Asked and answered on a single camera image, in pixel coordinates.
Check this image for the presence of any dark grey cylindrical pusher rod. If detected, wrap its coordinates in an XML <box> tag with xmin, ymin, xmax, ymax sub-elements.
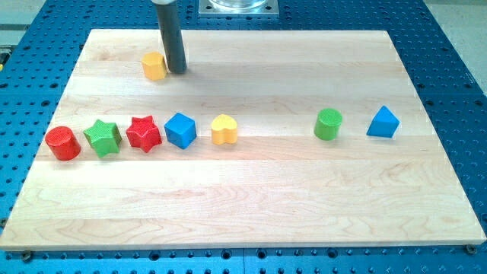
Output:
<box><xmin>154</xmin><ymin>1</ymin><xmax>187</xmax><ymax>74</ymax></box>

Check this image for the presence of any yellow hexagon block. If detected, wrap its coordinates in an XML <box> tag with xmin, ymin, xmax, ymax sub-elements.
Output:
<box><xmin>142</xmin><ymin>52</ymin><xmax>167</xmax><ymax>81</ymax></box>

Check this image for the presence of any yellow heart block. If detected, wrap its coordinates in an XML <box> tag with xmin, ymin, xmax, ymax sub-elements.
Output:
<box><xmin>211</xmin><ymin>114</ymin><xmax>237</xmax><ymax>145</ymax></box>

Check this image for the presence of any blue cube block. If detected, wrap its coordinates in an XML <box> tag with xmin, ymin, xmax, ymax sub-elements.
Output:
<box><xmin>164</xmin><ymin>113</ymin><xmax>196</xmax><ymax>149</ymax></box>

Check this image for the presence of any red star block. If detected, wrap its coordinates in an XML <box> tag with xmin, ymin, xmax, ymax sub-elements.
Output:
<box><xmin>126</xmin><ymin>116</ymin><xmax>162</xmax><ymax>153</ymax></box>

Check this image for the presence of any green star block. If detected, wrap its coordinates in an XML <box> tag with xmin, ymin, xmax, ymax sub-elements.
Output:
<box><xmin>83</xmin><ymin>119</ymin><xmax>122</xmax><ymax>158</ymax></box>

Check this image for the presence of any light wooden board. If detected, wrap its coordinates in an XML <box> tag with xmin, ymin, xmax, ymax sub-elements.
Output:
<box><xmin>1</xmin><ymin>29</ymin><xmax>485</xmax><ymax>251</ymax></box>

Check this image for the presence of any blue perforated table plate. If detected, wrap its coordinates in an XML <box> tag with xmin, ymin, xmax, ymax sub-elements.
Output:
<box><xmin>1</xmin><ymin>1</ymin><xmax>486</xmax><ymax>273</ymax></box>

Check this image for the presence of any red cylinder block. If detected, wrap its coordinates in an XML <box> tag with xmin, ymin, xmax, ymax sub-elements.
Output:
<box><xmin>45</xmin><ymin>126</ymin><xmax>81</xmax><ymax>161</ymax></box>

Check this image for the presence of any green cylinder block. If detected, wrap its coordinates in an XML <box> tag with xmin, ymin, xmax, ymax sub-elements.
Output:
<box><xmin>314</xmin><ymin>108</ymin><xmax>342</xmax><ymax>141</ymax></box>

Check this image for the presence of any blue triangular prism block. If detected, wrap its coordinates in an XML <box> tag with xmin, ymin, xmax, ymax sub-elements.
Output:
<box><xmin>366</xmin><ymin>106</ymin><xmax>400</xmax><ymax>139</ymax></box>

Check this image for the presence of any left board clamp screw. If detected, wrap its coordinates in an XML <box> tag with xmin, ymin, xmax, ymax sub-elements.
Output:
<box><xmin>20</xmin><ymin>250</ymin><xmax>33</xmax><ymax>263</ymax></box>

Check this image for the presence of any board clamp screw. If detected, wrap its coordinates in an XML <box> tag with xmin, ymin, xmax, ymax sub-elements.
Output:
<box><xmin>20</xmin><ymin>250</ymin><xmax>33</xmax><ymax>263</ymax></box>
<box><xmin>464</xmin><ymin>244</ymin><xmax>477</xmax><ymax>255</ymax></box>

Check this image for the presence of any right board clamp screw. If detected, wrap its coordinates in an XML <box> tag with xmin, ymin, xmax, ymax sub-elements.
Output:
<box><xmin>464</xmin><ymin>244</ymin><xmax>477</xmax><ymax>255</ymax></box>

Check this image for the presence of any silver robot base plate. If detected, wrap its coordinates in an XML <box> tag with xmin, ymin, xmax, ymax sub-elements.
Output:
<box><xmin>199</xmin><ymin>0</ymin><xmax>279</xmax><ymax>18</ymax></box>

